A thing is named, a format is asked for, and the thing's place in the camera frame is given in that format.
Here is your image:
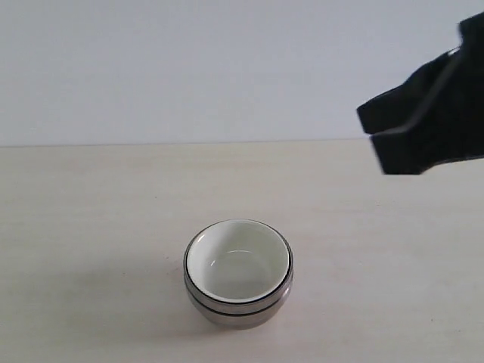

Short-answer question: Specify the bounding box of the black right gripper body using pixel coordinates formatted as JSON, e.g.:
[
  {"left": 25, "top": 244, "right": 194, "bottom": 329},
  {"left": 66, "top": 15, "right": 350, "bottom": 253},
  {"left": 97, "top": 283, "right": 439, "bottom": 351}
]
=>
[{"left": 456, "top": 12, "right": 483, "bottom": 76}]

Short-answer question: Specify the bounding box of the white ceramic patterned bowl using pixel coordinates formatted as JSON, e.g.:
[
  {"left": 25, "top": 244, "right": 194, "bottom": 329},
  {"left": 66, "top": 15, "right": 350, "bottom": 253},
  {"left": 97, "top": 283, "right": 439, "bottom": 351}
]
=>
[{"left": 187, "top": 221, "right": 292, "bottom": 304}]

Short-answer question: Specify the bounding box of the smooth stainless steel bowl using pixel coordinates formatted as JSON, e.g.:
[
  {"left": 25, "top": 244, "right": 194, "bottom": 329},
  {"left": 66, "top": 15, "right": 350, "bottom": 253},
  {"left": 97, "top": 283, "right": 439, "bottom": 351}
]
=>
[{"left": 189, "top": 296, "right": 287, "bottom": 330}]

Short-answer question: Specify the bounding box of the ribbed stainless steel bowl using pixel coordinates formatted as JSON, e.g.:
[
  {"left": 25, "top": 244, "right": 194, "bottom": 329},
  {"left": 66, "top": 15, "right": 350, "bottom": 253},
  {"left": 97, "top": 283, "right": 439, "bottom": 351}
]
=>
[{"left": 183, "top": 222, "right": 294, "bottom": 315}]

